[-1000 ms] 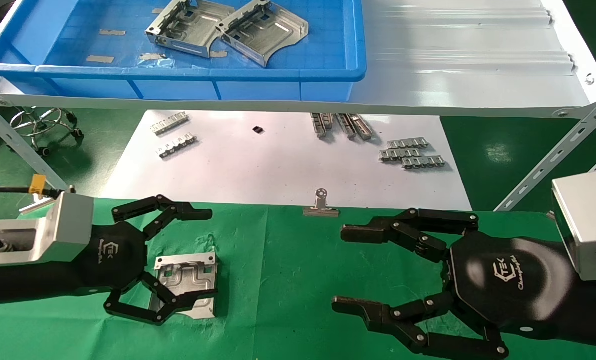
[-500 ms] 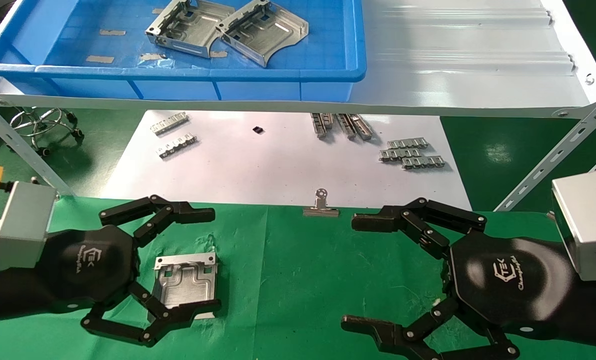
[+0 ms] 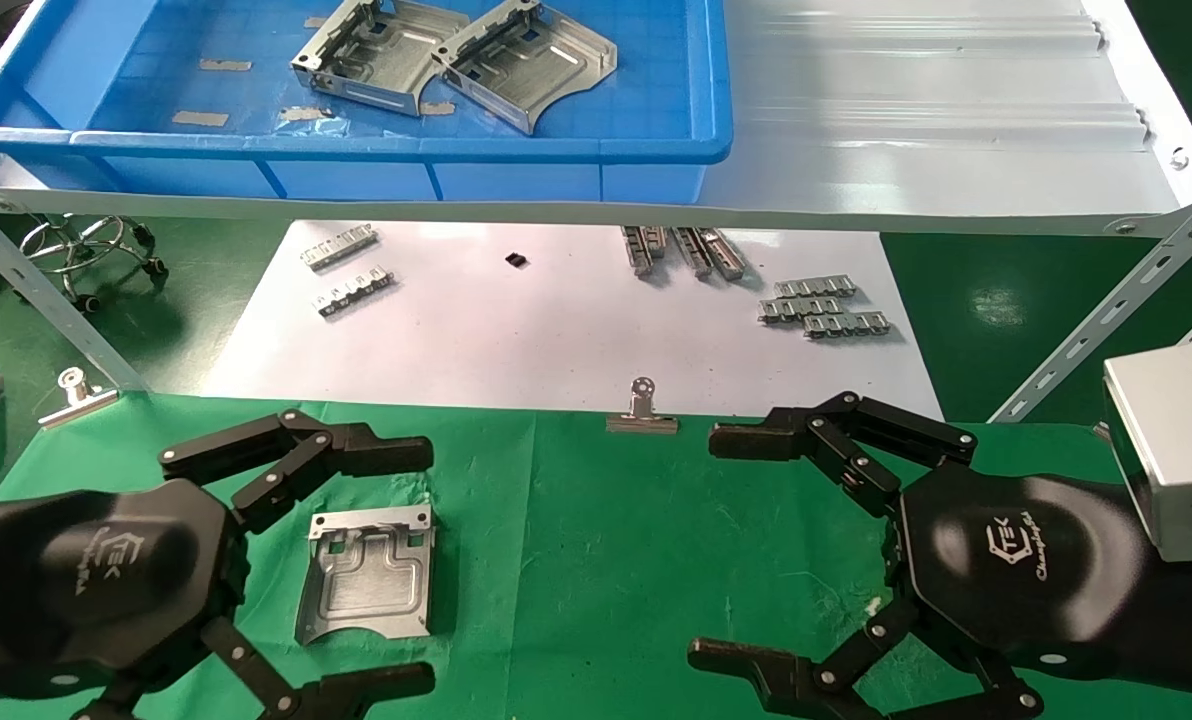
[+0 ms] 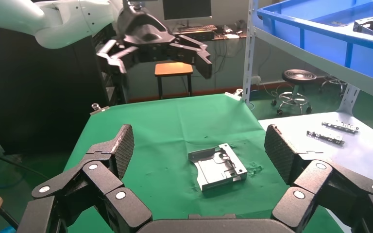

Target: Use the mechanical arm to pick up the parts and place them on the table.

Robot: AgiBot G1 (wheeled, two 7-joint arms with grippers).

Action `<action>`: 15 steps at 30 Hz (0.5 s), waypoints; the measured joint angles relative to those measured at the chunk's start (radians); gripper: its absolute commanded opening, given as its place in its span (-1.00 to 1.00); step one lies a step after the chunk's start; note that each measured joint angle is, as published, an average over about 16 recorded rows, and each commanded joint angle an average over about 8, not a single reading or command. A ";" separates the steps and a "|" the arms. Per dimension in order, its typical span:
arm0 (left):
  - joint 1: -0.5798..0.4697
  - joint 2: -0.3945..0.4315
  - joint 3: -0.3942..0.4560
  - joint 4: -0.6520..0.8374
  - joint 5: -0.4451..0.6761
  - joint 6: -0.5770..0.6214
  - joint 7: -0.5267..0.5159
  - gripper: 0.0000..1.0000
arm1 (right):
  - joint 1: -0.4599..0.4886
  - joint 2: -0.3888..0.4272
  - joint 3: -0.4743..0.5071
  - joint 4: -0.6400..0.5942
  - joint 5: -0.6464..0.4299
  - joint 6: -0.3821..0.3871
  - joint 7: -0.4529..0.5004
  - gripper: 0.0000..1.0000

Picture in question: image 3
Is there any blue plastic bin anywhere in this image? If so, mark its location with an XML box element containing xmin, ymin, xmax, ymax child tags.
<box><xmin>0</xmin><ymin>0</ymin><xmax>735</xmax><ymax>204</ymax></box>

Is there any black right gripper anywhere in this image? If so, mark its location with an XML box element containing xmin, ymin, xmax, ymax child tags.
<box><xmin>686</xmin><ymin>391</ymin><xmax>1155</xmax><ymax>720</ymax></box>

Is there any stamped metal bracket plate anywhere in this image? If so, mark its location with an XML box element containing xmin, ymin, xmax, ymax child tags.
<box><xmin>431</xmin><ymin>0</ymin><xmax>619</xmax><ymax>135</ymax></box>
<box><xmin>290</xmin><ymin>0</ymin><xmax>472</xmax><ymax>119</ymax></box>
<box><xmin>294</xmin><ymin>503</ymin><xmax>438</xmax><ymax>647</ymax></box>

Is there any black seat swivel stool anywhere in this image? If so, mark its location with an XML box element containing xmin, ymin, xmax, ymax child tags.
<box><xmin>18</xmin><ymin>214</ymin><xmax>170</xmax><ymax>314</ymax></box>

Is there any silver binder clip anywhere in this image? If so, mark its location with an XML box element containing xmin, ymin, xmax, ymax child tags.
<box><xmin>605</xmin><ymin>376</ymin><xmax>680</xmax><ymax>435</ymax></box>
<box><xmin>38</xmin><ymin>366</ymin><xmax>121</xmax><ymax>430</ymax></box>

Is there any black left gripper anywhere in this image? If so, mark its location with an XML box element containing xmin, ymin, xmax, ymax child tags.
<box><xmin>0</xmin><ymin>408</ymin><xmax>438</xmax><ymax>720</ymax></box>

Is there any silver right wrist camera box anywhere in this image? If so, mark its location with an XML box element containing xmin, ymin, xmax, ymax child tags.
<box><xmin>1101</xmin><ymin>340</ymin><xmax>1192</xmax><ymax>564</ymax></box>

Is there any green table cloth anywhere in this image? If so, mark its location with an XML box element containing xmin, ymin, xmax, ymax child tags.
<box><xmin>0</xmin><ymin>390</ymin><xmax>1192</xmax><ymax>720</ymax></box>

